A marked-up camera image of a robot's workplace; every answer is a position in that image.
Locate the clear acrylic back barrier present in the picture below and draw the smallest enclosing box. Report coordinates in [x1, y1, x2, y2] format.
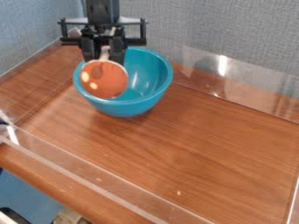
[170, 45, 299, 123]

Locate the brown toy mushroom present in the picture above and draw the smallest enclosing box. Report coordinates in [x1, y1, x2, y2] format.
[79, 45, 128, 98]

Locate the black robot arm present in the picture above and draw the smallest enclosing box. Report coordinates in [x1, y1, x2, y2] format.
[58, 0, 149, 65]

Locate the blue plastic bowl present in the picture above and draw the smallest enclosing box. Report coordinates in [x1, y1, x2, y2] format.
[72, 47, 174, 117]

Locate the clear acrylic barrier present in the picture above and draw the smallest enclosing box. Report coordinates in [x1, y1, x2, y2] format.
[170, 45, 299, 123]
[0, 124, 214, 224]

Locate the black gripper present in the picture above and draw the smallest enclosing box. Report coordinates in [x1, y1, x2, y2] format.
[58, 17, 149, 65]

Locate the clear acrylic front barrier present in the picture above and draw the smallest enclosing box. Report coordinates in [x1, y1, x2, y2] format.
[0, 124, 214, 224]

